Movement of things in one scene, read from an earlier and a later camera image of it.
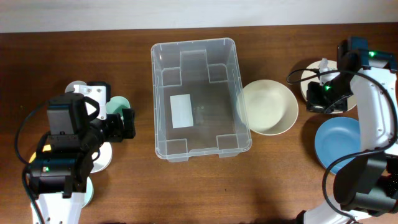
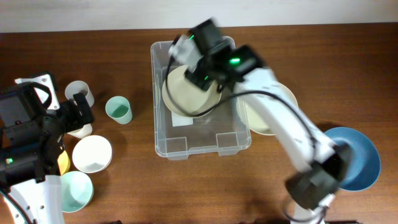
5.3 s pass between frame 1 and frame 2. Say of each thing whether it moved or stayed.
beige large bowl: moved
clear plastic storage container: stayed
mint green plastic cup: stayed
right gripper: moved
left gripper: moved
